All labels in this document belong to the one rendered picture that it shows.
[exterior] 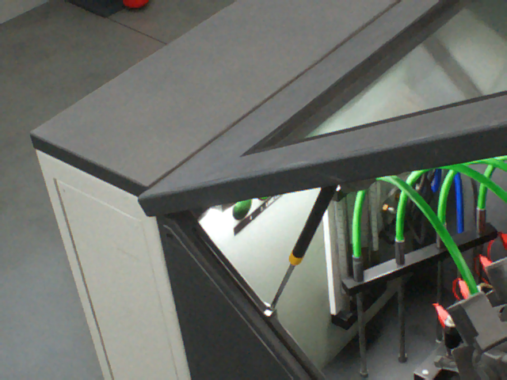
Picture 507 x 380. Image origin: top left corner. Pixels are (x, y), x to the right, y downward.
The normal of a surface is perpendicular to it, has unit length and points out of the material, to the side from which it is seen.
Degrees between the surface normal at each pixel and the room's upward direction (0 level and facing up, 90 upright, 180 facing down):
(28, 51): 0
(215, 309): 90
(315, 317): 90
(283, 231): 90
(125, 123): 0
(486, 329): 37
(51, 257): 0
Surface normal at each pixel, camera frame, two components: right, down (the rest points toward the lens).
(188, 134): -0.11, -0.79
